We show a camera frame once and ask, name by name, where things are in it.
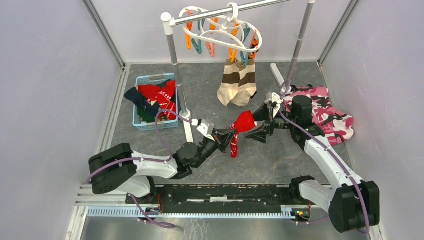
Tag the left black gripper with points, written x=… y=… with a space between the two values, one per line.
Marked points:
x=222 y=138

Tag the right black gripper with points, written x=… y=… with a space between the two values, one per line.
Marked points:
x=262 y=114

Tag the teal clothespin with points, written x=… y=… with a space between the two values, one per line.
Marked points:
x=244 y=58
x=197 y=44
x=246 y=32

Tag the pink camouflage bag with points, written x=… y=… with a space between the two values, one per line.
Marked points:
x=335 y=124

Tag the orange clothespin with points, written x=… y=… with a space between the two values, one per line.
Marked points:
x=235 y=29
x=254 y=45
x=232 y=54
x=188 y=41

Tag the white clip hanger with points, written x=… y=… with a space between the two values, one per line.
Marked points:
x=216 y=26

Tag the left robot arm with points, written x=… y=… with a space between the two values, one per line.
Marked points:
x=122 y=169

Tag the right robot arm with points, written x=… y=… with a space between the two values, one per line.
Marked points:
x=351 y=202

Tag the pink clothespin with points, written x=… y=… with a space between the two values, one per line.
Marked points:
x=211 y=49

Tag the navy blue sock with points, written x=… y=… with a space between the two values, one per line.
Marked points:
x=137 y=99

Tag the silver white drying rack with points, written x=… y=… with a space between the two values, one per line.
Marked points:
x=168 y=25

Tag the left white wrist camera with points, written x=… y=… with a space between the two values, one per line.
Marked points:
x=204 y=127

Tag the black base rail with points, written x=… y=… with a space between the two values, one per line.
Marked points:
x=221 y=198

